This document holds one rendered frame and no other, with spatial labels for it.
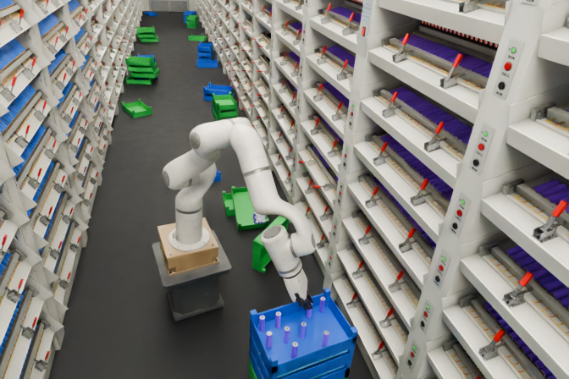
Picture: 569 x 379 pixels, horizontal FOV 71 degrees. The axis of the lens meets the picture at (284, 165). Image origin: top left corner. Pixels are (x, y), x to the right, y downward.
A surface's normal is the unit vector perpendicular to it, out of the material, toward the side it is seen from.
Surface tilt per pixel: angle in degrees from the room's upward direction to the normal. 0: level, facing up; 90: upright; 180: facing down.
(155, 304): 0
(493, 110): 90
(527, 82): 90
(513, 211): 17
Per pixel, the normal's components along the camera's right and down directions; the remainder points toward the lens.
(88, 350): 0.06, -0.87
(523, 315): -0.22, -0.81
